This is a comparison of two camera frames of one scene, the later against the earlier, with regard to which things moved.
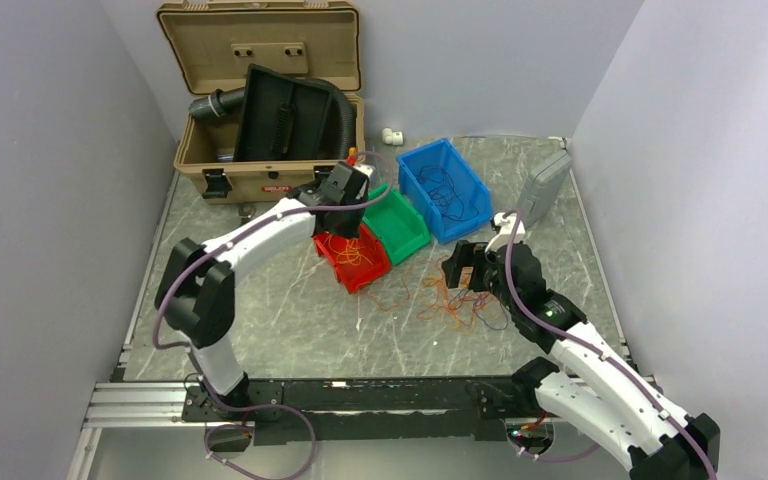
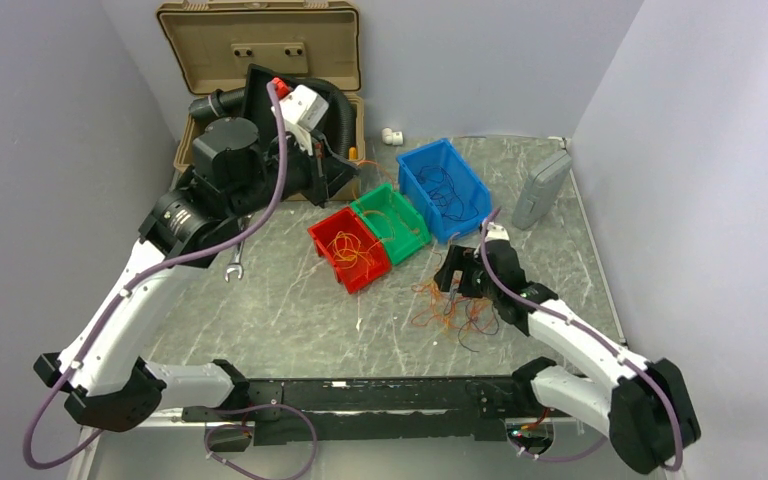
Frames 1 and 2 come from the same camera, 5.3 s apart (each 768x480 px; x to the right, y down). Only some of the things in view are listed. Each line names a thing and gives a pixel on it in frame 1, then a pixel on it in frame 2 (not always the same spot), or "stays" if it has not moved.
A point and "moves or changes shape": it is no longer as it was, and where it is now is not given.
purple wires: [445, 194] stays
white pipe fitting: [390, 137] stays
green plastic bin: [402, 230] stays
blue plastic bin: [436, 176] stays
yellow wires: [352, 254] moves or changes shape
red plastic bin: [358, 261] stays
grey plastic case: [543, 187] stays
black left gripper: [352, 231] → [339, 172]
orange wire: [455, 308] moves or changes shape
